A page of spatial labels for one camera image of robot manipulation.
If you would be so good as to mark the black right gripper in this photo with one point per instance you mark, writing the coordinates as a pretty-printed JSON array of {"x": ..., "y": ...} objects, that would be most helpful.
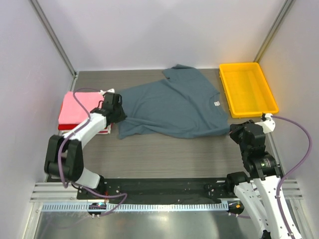
[{"x": 237, "y": 130}]

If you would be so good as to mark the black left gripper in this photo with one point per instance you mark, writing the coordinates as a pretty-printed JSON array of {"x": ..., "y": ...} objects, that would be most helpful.
[{"x": 122, "y": 117}]

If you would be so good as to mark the blue-grey t-shirt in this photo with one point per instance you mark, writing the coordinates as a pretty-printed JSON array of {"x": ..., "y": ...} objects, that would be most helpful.
[{"x": 184, "y": 104}]

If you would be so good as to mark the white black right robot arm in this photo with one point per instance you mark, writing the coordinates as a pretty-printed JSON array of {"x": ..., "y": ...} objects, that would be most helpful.
[{"x": 259, "y": 188}]

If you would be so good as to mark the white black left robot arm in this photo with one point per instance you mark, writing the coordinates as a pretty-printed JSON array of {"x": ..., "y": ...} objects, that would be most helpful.
[{"x": 64, "y": 157}]

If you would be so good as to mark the yellow plastic tray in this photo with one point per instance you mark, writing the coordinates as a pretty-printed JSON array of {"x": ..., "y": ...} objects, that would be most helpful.
[{"x": 246, "y": 90}]

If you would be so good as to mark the red folded t-shirt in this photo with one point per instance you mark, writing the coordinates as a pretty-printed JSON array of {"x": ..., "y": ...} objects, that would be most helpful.
[{"x": 67, "y": 127}]

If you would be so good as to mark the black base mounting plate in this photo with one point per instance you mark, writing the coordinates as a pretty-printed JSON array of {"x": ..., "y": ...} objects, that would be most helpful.
[{"x": 147, "y": 191}]

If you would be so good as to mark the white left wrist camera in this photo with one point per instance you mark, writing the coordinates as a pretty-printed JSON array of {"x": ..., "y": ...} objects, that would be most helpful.
[{"x": 101, "y": 92}]

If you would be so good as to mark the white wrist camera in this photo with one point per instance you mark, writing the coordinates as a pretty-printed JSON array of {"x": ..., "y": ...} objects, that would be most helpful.
[
  {"x": 267, "y": 123},
  {"x": 101, "y": 92}
]

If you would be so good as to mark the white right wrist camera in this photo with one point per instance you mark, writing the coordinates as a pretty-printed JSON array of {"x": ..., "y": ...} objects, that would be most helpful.
[{"x": 267, "y": 123}]

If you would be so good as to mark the slotted grey cable duct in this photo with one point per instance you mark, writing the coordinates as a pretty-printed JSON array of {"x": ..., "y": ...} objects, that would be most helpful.
[{"x": 96, "y": 207}]

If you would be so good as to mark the aluminium frame rail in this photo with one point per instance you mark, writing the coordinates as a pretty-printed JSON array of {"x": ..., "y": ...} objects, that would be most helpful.
[{"x": 55, "y": 192}]

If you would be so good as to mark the left aluminium corner post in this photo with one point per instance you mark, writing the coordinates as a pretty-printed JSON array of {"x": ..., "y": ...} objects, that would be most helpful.
[{"x": 53, "y": 37}]

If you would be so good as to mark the aluminium corner post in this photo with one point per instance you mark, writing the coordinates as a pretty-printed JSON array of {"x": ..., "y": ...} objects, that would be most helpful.
[
  {"x": 284, "y": 11},
  {"x": 53, "y": 37}
]

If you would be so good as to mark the right aluminium corner post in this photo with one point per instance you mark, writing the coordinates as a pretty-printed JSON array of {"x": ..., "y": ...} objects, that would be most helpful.
[{"x": 284, "y": 11}]

